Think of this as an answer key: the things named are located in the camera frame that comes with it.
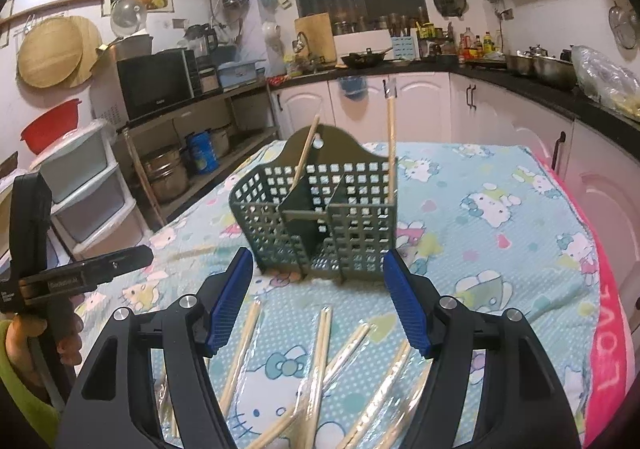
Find wooden chopsticks pair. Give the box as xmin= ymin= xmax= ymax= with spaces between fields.
xmin=291 ymin=114 xmax=320 ymax=190
xmin=383 ymin=78 xmax=397 ymax=205
xmin=336 ymin=339 xmax=411 ymax=449
xmin=378 ymin=361 xmax=432 ymax=449
xmin=218 ymin=299 xmax=262 ymax=417
xmin=296 ymin=306 xmax=332 ymax=449
xmin=248 ymin=323 xmax=370 ymax=448

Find person's left hand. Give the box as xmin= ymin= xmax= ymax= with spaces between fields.
xmin=3 ymin=313 xmax=84 ymax=391

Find white plastic drawer unit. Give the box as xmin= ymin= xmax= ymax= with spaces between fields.
xmin=29 ymin=120 xmax=150 ymax=261

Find Hello Kitty blue tablecloth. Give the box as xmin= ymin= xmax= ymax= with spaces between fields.
xmin=78 ymin=143 xmax=600 ymax=448

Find red plastic basin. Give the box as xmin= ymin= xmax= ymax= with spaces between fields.
xmin=21 ymin=98 xmax=81 ymax=155

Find green plastic utensil basket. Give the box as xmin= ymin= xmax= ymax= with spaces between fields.
xmin=229 ymin=124 xmax=397 ymax=282

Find stainless steel stacked pots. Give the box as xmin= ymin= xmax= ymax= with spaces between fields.
xmin=141 ymin=146 xmax=189 ymax=204

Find pink towel with letters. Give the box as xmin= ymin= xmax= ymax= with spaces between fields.
xmin=534 ymin=154 xmax=636 ymax=448

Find wooden storage shelf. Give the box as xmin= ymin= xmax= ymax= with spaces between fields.
xmin=114 ymin=79 xmax=279 ymax=230

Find blue canister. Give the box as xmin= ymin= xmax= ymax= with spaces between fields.
xmin=186 ymin=130 xmax=218 ymax=174

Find round bamboo tray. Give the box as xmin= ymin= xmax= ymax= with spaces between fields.
xmin=17 ymin=16 xmax=103 ymax=89

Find black microwave oven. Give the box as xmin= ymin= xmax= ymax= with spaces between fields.
xmin=117 ymin=48 xmax=202 ymax=120

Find black wok on counter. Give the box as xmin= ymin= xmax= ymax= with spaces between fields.
xmin=342 ymin=47 xmax=392 ymax=70

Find steel pot on counter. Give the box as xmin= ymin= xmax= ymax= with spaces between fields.
xmin=504 ymin=47 xmax=577 ymax=91

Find light blue knife block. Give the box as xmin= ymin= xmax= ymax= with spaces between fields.
xmin=392 ymin=36 xmax=420 ymax=61

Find clear plastic bag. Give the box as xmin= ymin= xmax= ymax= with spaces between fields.
xmin=572 ymin=46 xmax=640 ymax=122

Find wooden cutting board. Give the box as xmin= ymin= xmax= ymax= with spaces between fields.
xmin=294 ymin=12 xmax=337 ymax=63

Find hanging pot lid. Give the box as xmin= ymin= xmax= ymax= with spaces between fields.
xmin=433 ymin=0 xmax=468 ymax=18

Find hanging mesh strainer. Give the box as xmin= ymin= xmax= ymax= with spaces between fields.
xmin=608 ymin=5 xmax=639 ymax=50

